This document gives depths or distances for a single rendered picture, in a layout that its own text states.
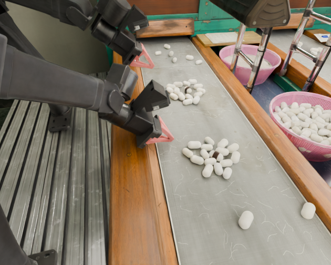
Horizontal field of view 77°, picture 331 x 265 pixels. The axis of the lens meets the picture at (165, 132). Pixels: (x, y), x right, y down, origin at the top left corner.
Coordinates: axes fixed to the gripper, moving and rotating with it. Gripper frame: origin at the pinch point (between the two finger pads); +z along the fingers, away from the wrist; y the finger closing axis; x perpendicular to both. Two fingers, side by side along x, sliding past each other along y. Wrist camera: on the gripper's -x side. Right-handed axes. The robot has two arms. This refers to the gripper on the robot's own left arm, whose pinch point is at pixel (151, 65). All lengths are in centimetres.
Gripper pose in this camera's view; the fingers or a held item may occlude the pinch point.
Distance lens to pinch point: 71.6
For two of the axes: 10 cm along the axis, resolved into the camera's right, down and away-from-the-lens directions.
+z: 7.5, 3.9, 5.4
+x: -6.4, 6.3, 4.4
